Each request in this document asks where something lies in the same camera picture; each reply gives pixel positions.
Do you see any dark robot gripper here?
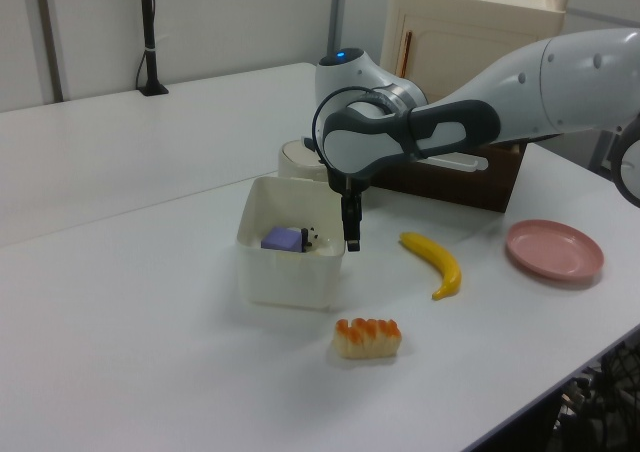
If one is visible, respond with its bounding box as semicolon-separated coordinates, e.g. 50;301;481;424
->
325;164;375;252

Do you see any cream plastic storage box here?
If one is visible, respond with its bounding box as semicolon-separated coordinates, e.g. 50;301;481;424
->
234;174;347;311

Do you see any white trash can with lid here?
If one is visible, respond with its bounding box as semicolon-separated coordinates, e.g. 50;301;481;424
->
277;139;332;184

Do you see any purple foam cube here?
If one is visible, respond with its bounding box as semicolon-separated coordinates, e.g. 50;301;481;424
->
260;225;304;254

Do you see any brown wooden drawer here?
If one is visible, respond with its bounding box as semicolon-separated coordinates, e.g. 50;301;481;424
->
370;140;530;214

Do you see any yellow toy banana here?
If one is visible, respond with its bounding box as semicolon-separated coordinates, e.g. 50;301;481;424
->
398;230;463;302

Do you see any toy bread with orange topping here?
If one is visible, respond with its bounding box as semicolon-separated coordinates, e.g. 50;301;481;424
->
330;316;404;361

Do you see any pink plastic plate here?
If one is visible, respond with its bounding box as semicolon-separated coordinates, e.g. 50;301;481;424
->
504;218;606;284

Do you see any cream plastic cabinet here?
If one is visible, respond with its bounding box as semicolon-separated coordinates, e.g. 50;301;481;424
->
379;0;572;104

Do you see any black pole stand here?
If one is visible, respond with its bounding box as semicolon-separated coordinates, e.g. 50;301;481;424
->
136;0;170;97

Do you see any black mesh chair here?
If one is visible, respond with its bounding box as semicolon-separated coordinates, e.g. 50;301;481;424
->
549;339;640;452

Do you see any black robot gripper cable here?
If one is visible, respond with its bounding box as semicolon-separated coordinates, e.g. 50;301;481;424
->
310;85;419;174

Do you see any white drawer handle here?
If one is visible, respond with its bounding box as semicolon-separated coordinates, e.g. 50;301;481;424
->
418;152;489;174

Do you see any copper cabinet door handle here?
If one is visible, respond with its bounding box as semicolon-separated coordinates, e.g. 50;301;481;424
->
399;30;414;74

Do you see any thin black stand cable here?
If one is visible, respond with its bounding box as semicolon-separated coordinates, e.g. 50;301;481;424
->
134;46;149;92

